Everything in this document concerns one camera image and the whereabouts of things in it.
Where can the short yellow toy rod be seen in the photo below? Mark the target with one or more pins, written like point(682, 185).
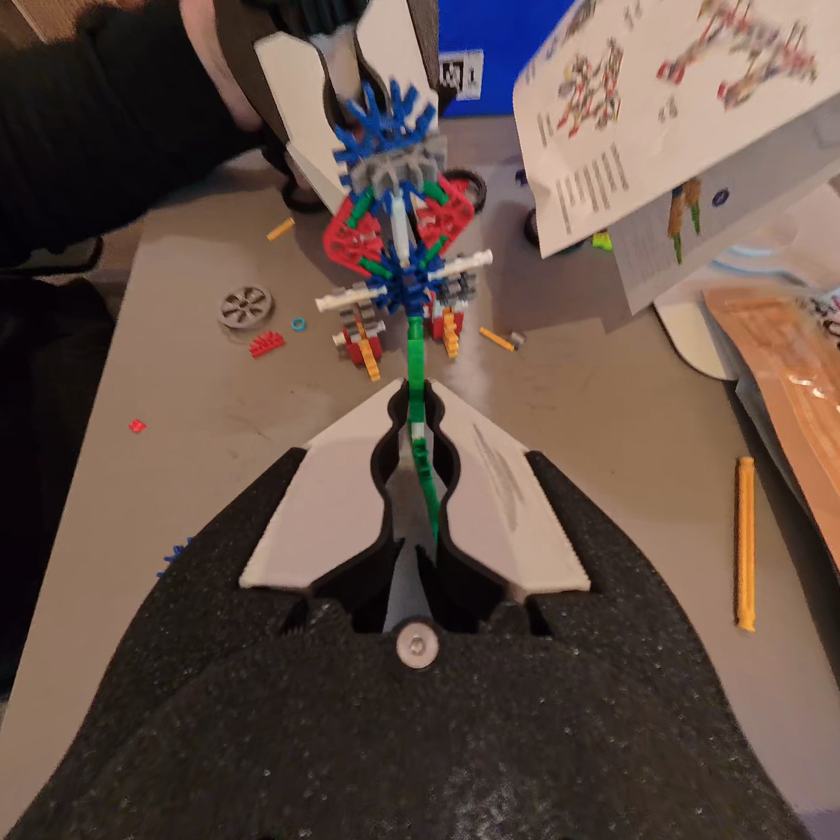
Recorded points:
point(281, 228)

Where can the white metal stand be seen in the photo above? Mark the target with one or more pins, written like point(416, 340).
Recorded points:
point(695, 341)

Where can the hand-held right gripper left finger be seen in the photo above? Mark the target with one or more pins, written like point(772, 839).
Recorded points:
point(321, 518)

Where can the dark blue toy connector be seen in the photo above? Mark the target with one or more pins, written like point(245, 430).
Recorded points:
point(176, 556)

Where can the person's left hand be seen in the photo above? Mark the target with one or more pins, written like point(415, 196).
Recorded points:
point(207, 46)

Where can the black toy tyre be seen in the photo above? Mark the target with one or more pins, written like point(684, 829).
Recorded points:
point(478, 187)

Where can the white instruction booklet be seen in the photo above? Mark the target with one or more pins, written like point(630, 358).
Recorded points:
point(722, 229)

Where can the small lime toy piece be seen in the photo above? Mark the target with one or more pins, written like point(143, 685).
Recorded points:
point(602, 241)

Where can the tan translucent plastic bag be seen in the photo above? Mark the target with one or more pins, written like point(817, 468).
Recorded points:
point(781, 380)

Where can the thin yellow toy rod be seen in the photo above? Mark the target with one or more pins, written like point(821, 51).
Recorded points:
point(495, 338)

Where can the colourful toy construction model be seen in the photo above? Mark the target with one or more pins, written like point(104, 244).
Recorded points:
point(394, 249)

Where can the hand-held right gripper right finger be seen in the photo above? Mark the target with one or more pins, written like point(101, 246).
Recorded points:
point(518, 531)

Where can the orange toy rod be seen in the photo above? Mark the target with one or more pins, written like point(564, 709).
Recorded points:
point(745, 544)

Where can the person's black clothing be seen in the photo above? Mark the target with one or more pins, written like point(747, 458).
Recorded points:
point(46, 459)

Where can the red snowflake toy connector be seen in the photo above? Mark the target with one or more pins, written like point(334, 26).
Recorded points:
point(267, 346)

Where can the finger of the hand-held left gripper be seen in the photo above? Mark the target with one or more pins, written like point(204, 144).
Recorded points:
point(403, 46)
point(295, 98)

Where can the person's left forearm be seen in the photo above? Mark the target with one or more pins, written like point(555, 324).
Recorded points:
point(98, 118)

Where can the blue plastic bin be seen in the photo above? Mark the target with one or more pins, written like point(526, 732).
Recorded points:
point(505, 39)

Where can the white printed instruction sheet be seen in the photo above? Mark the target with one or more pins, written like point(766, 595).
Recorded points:
point(656, 118)

